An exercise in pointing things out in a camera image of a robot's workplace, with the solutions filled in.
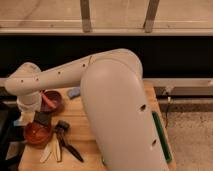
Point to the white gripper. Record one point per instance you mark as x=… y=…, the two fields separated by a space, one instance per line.
x=28 y=104

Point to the red bowl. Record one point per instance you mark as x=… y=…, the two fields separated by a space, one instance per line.
x=37 y=134

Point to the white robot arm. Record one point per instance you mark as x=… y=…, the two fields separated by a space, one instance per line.
x=114 y=100

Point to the red spatula in bowl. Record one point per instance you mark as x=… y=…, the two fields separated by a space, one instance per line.
x=48 y=101

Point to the purple bowl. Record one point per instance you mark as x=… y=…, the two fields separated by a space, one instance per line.
x=55 y=97

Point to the black chair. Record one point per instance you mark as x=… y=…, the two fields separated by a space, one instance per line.
x=9 y=133

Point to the cream plastic spoon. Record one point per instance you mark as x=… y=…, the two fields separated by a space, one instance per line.
x=56 y=149

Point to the cream plastic knife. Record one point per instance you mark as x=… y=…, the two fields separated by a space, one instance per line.
x=46 y=152

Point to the blue sponge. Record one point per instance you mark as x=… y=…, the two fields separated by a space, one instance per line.
x=73 y=93

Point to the green plastic tray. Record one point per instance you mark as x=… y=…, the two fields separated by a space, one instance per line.
x=162 y=137

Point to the black handled brush tool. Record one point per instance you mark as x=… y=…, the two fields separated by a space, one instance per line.
x=61 y=128

